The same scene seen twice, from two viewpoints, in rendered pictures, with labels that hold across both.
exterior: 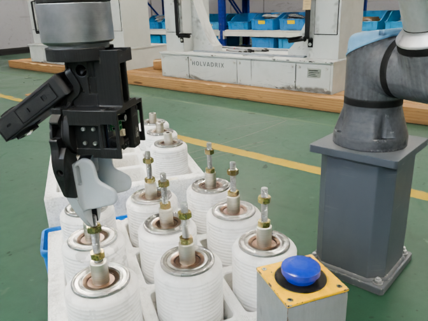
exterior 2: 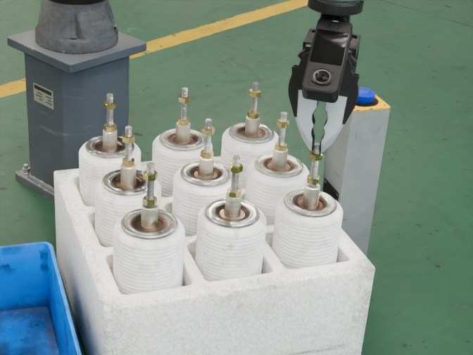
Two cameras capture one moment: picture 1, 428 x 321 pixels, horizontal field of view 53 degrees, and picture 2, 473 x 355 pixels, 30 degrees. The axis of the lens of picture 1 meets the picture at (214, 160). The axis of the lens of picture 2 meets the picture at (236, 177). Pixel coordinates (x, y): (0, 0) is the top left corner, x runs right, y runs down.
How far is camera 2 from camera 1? 143 cm
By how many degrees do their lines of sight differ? 83
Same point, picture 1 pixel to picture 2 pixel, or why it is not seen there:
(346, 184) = (103, 91)
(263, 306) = (360, 129)
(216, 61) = not seen: outside the picture
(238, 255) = (266, 147)
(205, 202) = (138, 159)
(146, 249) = not seen: hidden behind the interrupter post
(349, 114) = (87, 15)
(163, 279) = (301, 179)
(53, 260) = (187, 292)
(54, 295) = (261, 281)
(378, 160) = (134, 49)
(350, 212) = not seen: hidden behind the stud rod
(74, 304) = (338, 218)
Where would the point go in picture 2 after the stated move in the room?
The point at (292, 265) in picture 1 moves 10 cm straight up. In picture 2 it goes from (364, 93) to (373, 34)
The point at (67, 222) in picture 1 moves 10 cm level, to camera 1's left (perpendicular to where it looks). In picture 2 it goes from (179, 239) to (174, 284)
